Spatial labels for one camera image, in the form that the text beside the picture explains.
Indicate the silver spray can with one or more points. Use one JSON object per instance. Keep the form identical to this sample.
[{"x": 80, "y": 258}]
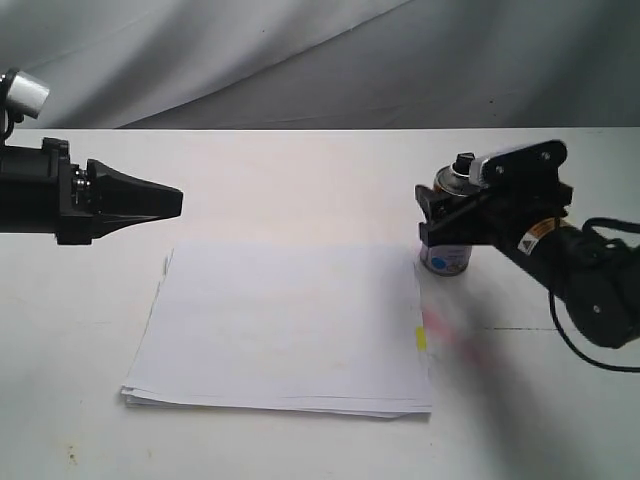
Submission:
[{"x": 451, "y": 260}]

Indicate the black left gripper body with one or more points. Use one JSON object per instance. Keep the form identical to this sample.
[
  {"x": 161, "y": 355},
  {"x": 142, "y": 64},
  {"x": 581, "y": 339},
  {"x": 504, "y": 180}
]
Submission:
[{"x": 73, "y": 221}]

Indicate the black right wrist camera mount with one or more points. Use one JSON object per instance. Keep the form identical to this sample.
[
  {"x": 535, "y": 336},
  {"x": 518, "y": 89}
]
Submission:
[{"x": 529, "y": 167}]

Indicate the white backdrop cloth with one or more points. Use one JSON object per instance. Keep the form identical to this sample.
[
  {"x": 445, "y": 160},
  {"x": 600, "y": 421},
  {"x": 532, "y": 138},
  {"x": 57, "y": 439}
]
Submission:
[{"x": 328, "y": 64}]

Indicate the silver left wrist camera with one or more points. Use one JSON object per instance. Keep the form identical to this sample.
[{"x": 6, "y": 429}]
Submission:
[{"x": 22, "y": 95}]

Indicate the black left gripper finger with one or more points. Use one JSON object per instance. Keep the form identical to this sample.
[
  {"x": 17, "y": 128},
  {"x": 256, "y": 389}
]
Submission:
[
  {"x": 106, "y": 181},
  {"x": 118, "y": 212}
]

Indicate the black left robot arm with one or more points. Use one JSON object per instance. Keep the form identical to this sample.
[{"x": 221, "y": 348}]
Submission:
[{"x": 44, "y": 192}]

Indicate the white paper stack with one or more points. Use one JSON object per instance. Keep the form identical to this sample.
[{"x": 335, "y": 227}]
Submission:
[{"x": 296, "y": 328}]

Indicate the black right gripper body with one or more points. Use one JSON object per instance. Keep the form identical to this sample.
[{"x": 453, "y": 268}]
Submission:
[{"x": 495, "y": 216}]

